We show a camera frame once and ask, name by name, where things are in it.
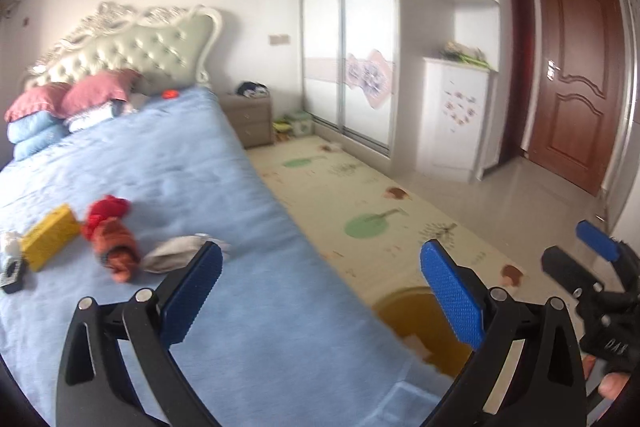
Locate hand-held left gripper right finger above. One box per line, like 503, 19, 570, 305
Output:
419, 238, 587, 427

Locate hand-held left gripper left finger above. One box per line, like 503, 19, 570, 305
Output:
54, 241, 223, 427

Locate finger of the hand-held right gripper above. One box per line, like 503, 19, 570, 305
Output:
575, 219, 640, 280
541, 245, 606, 303

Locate yellow trash bin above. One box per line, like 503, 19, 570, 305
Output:
372, 287, 481, 380

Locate beige cloth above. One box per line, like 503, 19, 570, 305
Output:
140, 233, 231, 275

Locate red sock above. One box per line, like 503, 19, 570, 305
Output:
81, 194, 132, 242

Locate yellow cardboard box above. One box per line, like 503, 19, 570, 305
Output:
20, 203, 82, 273

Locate black square holder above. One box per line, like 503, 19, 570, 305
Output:
0, 254, 26, 295

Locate white tissue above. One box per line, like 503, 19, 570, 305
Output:
0, 231, 23, 258

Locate person's right hand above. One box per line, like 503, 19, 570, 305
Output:
582, 354, 633, 403

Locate bed with blue sheet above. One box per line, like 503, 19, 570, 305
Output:
0, 87, 451, 427

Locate patterned play mat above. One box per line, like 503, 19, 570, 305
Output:
247, 134, 556, 388

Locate brown wooden door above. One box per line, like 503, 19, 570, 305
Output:
520, 0, 626, 198

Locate white cabinet with stickers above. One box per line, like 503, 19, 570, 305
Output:
415, 56, 498, 182

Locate grey nightstand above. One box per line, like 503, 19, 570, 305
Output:
219, 93, 275, 150

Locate yellow green toy pile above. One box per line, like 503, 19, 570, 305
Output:
272, 119, 296, 142

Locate folded light patterned blanket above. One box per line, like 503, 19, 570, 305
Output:
67, 99, 133, 132

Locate green storage box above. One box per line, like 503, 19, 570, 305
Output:
292, 112, 315, 136

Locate folded blue quilt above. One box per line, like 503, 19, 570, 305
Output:
12, 124, 71, 162
7, 112, 63, 144

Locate pink pillow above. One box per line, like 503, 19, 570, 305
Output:
60, 68, 142, 118
5, 83, 71, 122

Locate pile of toys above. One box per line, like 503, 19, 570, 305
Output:
440, 41, 488, 68

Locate tufted green headboard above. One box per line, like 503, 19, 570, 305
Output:
25, 1, 223, 90

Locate white sliding door wardrobe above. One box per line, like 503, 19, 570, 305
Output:
299, 0, 401, 152

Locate dark brown door frame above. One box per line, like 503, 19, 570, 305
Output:
497, 0, 535, 168

